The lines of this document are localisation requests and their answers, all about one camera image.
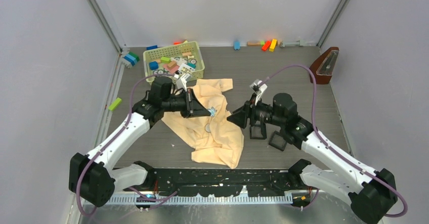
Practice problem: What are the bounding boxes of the light blue block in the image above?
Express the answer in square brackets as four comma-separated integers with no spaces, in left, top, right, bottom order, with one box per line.
[233,40,241,50]

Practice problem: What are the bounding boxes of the brown wooden metronome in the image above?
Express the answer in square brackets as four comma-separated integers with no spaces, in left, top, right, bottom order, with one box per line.
[310,47,339,84]

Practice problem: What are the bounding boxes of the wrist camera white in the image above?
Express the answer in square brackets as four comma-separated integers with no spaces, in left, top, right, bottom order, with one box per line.
[249,79,268,105]
[174,73,192,91]

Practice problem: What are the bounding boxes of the black square box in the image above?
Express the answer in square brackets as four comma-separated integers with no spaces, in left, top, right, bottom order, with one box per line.
[249,122,267,140]
[268,131,287,152]

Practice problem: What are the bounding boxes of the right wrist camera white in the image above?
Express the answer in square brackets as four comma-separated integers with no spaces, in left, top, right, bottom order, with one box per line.
[249,79,268,105]

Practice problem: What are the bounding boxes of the pink block in basket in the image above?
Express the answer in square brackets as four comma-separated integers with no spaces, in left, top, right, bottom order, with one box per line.
[163,63,179,74]

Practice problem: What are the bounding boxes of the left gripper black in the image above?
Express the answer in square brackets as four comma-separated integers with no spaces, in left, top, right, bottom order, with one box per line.
[162,87,209,118]

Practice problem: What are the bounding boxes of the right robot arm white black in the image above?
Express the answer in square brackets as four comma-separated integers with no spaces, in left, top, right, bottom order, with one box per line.
[227,93,398,223]

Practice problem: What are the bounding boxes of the blue cube in basket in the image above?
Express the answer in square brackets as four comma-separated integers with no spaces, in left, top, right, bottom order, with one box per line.
[149,61,159,70]

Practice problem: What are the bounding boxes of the peach cloth garment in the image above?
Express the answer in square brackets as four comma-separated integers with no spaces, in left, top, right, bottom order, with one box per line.
[162,78,244,169]

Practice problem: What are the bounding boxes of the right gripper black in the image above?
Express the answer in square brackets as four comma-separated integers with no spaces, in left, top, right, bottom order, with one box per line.
[227,93,285,129]

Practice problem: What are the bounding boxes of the lime green block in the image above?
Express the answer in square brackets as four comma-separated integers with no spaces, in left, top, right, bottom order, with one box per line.
[108,98,122,111]

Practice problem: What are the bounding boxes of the yellow block by wall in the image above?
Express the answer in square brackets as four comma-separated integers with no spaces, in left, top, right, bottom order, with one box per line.
[269,39,277,52]

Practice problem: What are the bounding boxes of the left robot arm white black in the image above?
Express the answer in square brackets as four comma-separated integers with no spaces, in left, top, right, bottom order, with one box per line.
[69,74,211,207]

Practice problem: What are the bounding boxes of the tan wooden block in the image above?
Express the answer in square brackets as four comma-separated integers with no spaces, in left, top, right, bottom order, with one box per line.
[247,41,261,47]

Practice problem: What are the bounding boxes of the orange red block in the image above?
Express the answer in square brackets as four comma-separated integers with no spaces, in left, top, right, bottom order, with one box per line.
[261,40,271,51]

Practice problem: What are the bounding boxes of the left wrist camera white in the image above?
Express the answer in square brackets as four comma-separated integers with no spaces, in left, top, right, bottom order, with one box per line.
[174,73,192,91]

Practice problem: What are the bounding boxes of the blue green stacked blocks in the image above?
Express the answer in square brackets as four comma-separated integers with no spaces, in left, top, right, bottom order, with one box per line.
[121,52,140,68]

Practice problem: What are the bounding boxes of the blue block behind basket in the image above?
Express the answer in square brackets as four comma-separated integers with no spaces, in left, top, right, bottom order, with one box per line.
[146,45,158,51]

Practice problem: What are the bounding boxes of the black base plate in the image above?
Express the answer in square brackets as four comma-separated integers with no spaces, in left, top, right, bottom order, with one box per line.
[122,168,322,198]

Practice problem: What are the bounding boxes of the green plastic basket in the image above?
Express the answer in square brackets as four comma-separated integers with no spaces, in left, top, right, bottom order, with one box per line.
[143,41,205,80]

